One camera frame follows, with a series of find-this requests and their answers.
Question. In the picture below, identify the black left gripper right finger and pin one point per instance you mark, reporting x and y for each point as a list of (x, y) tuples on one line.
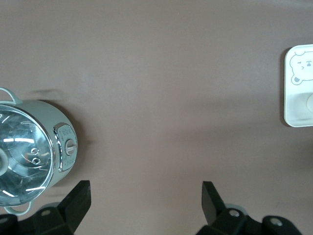
[(212, 210)]

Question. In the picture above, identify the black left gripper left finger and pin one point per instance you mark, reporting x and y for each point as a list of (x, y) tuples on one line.
[(73, 208)]

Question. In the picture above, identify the white plastic cup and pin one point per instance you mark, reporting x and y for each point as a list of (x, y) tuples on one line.
[(310, 102)]

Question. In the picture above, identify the white bear print tray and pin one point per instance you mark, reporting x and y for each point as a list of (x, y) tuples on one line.
[(296, 105)]

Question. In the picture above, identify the glass pot lid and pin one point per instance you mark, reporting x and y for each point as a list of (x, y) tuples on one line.
[(22, 147)]

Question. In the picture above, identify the green electric cooking pot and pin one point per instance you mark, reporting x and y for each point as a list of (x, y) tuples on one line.
[(56, 117)]

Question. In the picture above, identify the brown table cover mat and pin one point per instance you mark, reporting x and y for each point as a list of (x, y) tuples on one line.
[(156, 98)]

